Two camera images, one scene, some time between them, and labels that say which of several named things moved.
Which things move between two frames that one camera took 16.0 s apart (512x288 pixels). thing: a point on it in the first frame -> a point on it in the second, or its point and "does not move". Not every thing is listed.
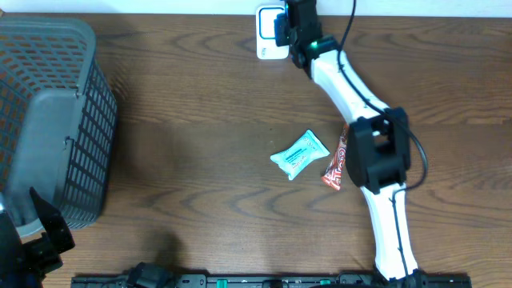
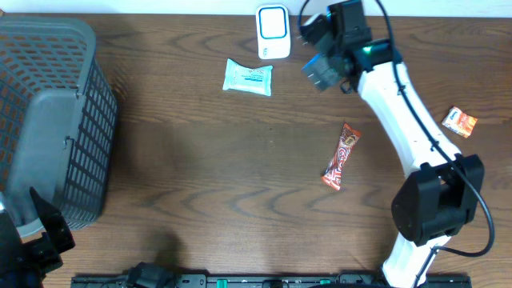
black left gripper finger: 58,229 does not move
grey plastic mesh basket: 58,118 does not move
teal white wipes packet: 306,150 -> 258,79
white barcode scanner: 266,48 does not move
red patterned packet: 332,176 does not move
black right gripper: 282,23 -> 320,70
